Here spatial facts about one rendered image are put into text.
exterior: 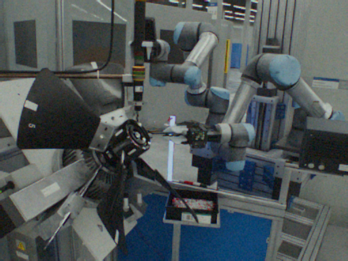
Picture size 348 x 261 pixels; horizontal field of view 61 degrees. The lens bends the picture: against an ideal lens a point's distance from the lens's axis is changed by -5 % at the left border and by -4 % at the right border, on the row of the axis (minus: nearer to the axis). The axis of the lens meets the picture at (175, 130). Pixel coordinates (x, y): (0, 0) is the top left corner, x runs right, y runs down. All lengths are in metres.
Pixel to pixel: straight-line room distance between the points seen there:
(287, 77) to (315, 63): 1.48
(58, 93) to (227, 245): 1.10
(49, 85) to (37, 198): 0.30
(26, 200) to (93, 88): 0.47
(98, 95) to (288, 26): 1.14
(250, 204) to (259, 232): 0.16
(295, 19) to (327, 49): 0.96
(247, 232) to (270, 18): 1.16
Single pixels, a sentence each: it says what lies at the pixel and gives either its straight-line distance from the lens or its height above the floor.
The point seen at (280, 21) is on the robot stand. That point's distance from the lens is 1.85.
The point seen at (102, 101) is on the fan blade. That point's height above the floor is 1.31.
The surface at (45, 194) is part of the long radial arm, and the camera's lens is 0.88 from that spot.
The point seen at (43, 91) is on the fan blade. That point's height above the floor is 1.38.
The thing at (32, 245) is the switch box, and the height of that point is 0.81.
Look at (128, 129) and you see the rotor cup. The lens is 0.98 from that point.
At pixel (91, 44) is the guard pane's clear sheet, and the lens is 2.05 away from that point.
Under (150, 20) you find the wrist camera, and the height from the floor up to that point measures 1.59.
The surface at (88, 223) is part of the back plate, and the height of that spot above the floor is 0.93.
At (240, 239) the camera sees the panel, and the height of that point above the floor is 0.63.
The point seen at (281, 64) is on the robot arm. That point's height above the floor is 1.46.
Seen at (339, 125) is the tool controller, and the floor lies 1.24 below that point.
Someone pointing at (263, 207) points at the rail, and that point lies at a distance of 1.45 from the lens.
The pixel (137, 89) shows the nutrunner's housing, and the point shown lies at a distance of 1.05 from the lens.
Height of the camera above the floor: 1.51
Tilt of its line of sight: 16 degrees down
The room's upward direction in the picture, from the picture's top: 3 degrees clockwise
